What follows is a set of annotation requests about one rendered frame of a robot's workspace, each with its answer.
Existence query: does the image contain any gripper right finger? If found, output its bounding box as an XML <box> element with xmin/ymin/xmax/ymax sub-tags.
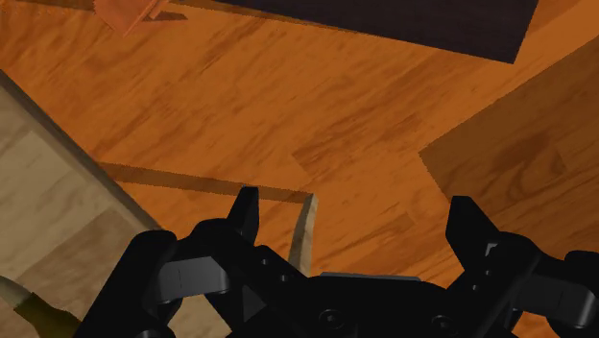
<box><xmin>443</xmin><ymin>195</ymin><xmax>599</xmax><ymax>338</ymax></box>

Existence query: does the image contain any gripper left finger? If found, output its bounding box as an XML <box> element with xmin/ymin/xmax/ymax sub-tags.
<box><xmin>73</xmin><ymin>185</ymin><xmax>311</xmax><ymax>338</ymax></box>

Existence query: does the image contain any olive green bottle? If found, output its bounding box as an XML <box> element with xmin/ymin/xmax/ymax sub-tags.
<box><xmin>0</xmin><ymin>275</ymin><xmax>84</xmax><ymax>338</ymax></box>

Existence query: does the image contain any light wooden table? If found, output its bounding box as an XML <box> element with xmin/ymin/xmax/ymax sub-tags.
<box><xmin>0</xmin><ymin>69</ymin><xmax>320</xmax><ymax>338</ymax></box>

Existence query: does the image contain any orange flat block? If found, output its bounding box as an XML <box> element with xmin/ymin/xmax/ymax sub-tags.
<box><xmin>92</xmin><ymin>0</ymin><xmax>171</xmax><ymax>37</ymax></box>

